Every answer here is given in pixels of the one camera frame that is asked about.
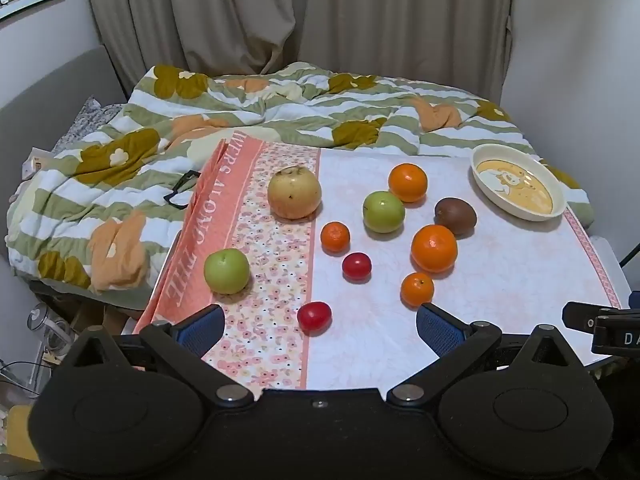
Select cream printed plate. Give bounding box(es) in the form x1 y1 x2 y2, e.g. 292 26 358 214
470 143 567 222

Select white clear appliance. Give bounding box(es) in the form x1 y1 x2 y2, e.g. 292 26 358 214
25 302 76 361

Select black eyeglasses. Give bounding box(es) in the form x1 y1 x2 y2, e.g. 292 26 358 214
164 170 201 209

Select pink floral tablecloth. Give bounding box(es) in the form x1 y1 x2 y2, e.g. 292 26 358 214
132 130 633 391

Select brown kiwi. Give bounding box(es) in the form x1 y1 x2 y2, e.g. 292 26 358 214
434 197 478 236

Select grey padded headboard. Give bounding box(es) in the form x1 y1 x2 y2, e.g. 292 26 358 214
0 45 128 261

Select yellow round pear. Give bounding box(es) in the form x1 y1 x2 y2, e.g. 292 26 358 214
267 166 322 220

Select small white box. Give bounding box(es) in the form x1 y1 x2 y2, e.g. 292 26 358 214
22 147 53 181

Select green striped flower blanket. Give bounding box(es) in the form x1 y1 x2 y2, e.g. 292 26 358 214
5 62 596 306

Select small tangerine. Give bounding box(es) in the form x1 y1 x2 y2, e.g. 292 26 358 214
320 221 351 255
400 272 435 308

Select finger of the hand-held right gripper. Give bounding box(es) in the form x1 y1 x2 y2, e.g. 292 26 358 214
562 301 602 334

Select grey floral pillow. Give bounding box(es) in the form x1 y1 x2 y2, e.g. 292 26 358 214
52 97 126 153

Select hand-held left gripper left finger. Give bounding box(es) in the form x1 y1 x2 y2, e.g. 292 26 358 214
62 304 256 408

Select large orange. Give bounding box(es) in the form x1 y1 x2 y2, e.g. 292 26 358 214
411 224 458 274
388 163 429 203

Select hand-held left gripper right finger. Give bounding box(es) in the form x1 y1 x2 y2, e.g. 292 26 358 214
386 302 585 408

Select beige curtain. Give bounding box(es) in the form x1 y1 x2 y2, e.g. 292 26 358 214
82 0 516 106

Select green apple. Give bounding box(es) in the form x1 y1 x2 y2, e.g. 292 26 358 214
362 191 406 234
203 248 251 295

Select red tomato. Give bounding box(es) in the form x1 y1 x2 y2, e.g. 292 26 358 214
297 301 333 335
342 252 373 281

